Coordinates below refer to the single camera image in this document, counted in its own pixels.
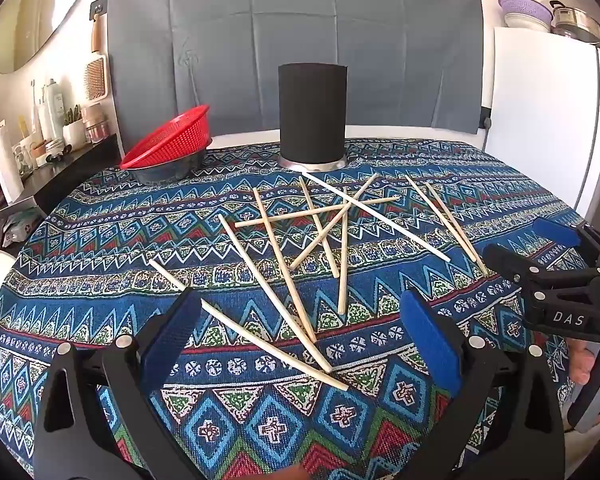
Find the round wall mirror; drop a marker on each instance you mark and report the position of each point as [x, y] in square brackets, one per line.
[30, 15]

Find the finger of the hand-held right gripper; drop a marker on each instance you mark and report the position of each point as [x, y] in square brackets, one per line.
[505, 260]
[555, 232]

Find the steel pot with lid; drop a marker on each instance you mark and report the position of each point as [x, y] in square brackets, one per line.
[577, 22]

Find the dark bowl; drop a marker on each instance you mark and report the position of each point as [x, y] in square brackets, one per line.
[170, 170]

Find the black wall hook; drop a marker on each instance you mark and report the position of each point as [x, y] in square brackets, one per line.
[96, 7]

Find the bunch of wooden chopsticks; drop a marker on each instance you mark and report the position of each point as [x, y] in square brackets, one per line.
[380, 219]

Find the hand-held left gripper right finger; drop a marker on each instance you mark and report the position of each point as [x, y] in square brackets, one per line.
[430, 335]

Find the small plant in white pot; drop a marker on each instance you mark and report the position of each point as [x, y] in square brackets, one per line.
[73, 127]

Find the white bottle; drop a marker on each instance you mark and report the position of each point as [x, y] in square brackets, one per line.
[54, 110]

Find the person's right hand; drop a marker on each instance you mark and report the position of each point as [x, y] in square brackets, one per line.
[579, 360]

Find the grey-blue backdrop cloth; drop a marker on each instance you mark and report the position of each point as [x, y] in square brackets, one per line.
[300, 20]

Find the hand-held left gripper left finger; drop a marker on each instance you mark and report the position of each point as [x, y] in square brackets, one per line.
[172, 330]

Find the blue patterned tablecloth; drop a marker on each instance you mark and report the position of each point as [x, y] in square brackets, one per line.
[130, 240]

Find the purple colander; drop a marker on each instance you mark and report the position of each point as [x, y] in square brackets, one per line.
[525, 10]

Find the white fridge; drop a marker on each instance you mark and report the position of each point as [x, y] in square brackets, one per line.
[545, 120]

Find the pink jar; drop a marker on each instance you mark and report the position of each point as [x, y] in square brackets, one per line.
[95, 125]

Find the black side shelf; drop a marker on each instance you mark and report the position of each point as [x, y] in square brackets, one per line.
[65, 170]

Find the red plastic colander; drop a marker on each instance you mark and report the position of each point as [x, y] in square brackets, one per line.
[167, 132]

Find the black cylindrical chopstick holder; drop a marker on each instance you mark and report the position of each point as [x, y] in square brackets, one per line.
[312, 115]

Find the wooden hairbrush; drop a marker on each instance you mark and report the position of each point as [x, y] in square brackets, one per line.
[95, 80]

